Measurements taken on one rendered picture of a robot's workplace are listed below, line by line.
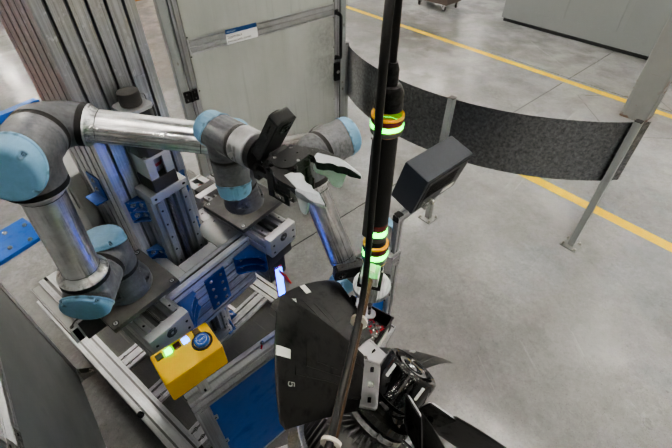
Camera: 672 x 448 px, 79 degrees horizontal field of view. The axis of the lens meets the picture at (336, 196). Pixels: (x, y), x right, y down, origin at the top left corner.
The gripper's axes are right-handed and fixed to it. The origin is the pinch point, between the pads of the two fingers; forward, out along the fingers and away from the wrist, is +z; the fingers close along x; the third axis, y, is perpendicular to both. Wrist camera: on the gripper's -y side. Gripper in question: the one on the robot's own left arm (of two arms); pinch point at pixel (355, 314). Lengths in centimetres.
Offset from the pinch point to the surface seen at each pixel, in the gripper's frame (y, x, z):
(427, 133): 23, 50, -175
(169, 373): -42.2, 15.1, 19.9
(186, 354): -40.4, 15.0, 14.3
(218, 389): -35, 38, 12
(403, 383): 12.1, -9.0, 18.3
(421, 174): 12, -7, -54
